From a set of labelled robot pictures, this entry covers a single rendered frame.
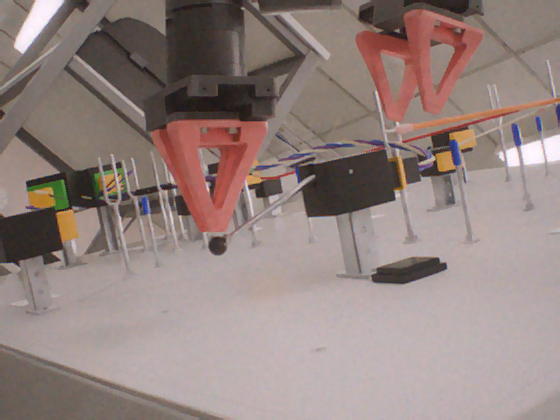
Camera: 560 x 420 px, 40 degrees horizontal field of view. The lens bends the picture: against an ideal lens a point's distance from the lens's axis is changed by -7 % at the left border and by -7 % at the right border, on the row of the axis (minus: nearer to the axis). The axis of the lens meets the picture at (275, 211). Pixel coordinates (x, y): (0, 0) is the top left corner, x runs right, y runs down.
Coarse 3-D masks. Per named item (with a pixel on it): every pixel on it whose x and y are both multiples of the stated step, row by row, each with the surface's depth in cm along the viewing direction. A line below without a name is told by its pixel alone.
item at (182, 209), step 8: (176, 200) 124; (184, 200) 121; (176, 208) 125; (184, 208) 121; (184, 216) 124; (192, 224) 125; (192, 232) 124; (200, 232) 124; (184, 240) 123; (192, 240) 123
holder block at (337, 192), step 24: (312, 168) 61; (336, 168) 59; (360, 168) 59; (384, 168) 60; (312, 192) 61; (336, 192) 58; (360, 192) 59; (384, 192) 60; (312, 216) 61; (336, 216) 59
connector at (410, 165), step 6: (414, 156) 63; (390, 162) 61; (402, 162) 62; (408, 162) 62; (414, 162) 63; (390, 168) 61; (396, 168) 62; (408, 168) 62; (414, 168) 63; (396, 174) 62; (408, 174) 62; (414, 174) 63; (396, 180) 62; (408, 180) 62; (414, 180) 63; (420, 180) 63; (396, 186) 62
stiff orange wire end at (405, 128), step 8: (528, 104) 54; (536, 104) 54; (544, 104) 55; (480, 112) 52; (488, 112) 52; (496, 112) 52; (504, 112) 53; (440, 120) 50; (448, 120) 50; (456, 120) 50; (464, 120) 51; (400, 128) 48; (408, 128) 48; (416, 128) 49
